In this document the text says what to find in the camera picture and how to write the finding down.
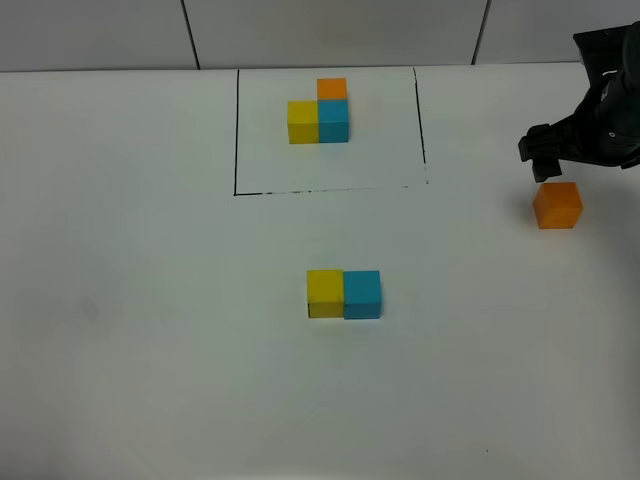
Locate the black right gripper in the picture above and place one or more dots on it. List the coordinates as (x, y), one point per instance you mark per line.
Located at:
(602, 131)

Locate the orange wooden cube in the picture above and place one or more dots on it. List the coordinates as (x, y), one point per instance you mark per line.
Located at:
(557, 205)

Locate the blue wooden cube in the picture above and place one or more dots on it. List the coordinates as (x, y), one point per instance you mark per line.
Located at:
(362, 294)

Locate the yellow wooden cube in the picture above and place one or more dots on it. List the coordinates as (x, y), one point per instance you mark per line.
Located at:
(325, 294)

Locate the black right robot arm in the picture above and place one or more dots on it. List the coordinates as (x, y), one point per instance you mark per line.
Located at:
(610, 51)

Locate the template blue cube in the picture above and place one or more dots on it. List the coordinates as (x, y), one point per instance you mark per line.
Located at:
(333, 121)

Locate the template orange cube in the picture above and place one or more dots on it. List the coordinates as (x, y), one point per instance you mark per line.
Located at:
(332, 89)

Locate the template yellow cube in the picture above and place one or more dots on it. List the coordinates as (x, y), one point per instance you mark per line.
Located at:
(303, 122)

